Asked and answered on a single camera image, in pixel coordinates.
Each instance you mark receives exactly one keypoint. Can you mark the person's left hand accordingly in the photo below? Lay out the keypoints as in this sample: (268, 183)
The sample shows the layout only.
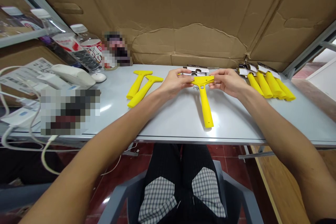
(172, 85)

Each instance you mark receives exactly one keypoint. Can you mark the person's right hand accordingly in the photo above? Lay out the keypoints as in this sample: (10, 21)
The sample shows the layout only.
(232, 85)

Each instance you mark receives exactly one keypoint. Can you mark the packaged yellow scraper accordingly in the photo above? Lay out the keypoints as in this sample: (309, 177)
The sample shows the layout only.
(275, 86)
(255, 83)
(265, 86)
(287, 92)

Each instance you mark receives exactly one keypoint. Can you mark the stack of black packaging cards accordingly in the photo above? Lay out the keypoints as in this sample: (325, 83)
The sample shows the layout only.
(195, 69)

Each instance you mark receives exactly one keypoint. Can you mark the small white container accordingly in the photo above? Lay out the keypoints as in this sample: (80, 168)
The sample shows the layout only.
(110, 62)

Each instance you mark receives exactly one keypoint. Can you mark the large flattened cardboard sheet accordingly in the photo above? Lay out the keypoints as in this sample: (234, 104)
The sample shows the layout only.
(183, 16)

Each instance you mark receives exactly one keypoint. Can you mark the white computer mouse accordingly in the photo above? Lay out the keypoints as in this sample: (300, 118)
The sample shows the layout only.
(99, 77)

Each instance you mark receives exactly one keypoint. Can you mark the small clear plastic bottle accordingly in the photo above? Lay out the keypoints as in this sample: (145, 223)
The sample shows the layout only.
(89, 50)

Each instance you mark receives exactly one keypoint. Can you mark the person's legs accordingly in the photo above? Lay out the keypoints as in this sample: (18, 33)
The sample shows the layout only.
(181, 182)

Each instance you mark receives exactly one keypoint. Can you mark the white handheld device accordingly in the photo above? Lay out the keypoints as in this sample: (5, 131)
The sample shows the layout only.
(72, 75)

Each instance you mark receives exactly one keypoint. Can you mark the grey plastic chair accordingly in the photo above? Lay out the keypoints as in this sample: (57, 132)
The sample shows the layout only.
(162, 195)

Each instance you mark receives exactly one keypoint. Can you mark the wooden board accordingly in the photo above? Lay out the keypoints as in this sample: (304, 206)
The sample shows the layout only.
(291, 184)

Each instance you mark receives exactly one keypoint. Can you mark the large clear plastic bottle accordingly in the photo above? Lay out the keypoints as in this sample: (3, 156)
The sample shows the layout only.
(61, 41)

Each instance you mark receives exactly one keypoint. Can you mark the white power adapter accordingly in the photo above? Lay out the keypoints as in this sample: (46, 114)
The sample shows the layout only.
(50, 81)

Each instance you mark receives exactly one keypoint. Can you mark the printed paper sheets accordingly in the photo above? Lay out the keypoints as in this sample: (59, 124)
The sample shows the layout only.
(26, 77)

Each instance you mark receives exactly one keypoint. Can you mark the brown cardboard box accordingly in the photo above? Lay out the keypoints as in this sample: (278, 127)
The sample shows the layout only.
(23, 56)

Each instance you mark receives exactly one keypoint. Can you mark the clear bottle with purple label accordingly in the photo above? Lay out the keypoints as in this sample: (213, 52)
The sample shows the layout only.
(14, 19)

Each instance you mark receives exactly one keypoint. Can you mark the grey metal frame post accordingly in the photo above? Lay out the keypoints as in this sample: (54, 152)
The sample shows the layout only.
(311, 50)

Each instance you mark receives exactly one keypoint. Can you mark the grey metal shelf frame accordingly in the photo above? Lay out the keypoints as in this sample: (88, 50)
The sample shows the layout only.
(29, 3)

